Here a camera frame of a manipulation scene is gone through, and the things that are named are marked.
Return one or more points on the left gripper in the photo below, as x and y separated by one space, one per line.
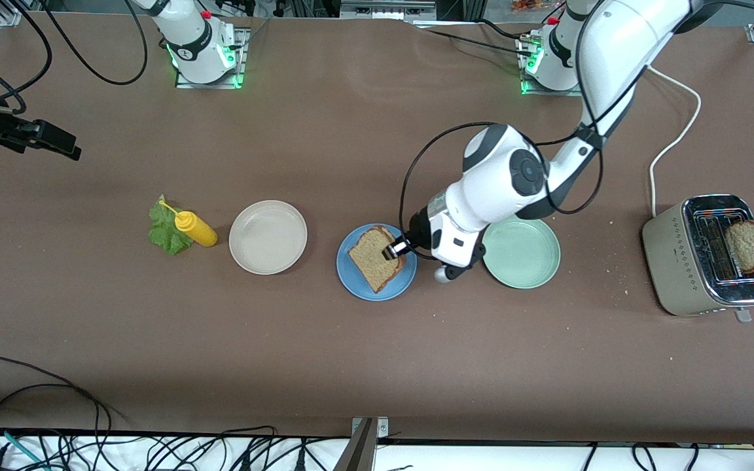
417 233

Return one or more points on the brown bread slice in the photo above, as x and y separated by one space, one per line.
370 258
747 245

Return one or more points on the green lettuce leaf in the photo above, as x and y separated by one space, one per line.
166 235

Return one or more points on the yellow mustard squeeze bottle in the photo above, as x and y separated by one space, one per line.
197 229

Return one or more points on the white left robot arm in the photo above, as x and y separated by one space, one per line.
619 46

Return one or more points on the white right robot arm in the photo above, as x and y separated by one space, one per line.
194 39

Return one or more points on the blue round plate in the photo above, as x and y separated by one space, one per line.
351 278

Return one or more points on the light green round plate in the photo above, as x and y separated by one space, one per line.
524 258

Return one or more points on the beige round plate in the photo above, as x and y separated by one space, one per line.
268 237

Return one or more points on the grey metal box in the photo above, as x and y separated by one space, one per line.
387 10

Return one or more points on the orange wrapped object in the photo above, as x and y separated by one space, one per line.
527 6

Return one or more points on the beige metal toaster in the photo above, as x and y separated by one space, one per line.
675 261

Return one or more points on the aluminium frame rail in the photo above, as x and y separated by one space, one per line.
364 445

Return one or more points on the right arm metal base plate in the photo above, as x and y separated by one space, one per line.
241 62

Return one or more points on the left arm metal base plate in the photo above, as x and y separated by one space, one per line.
547 92

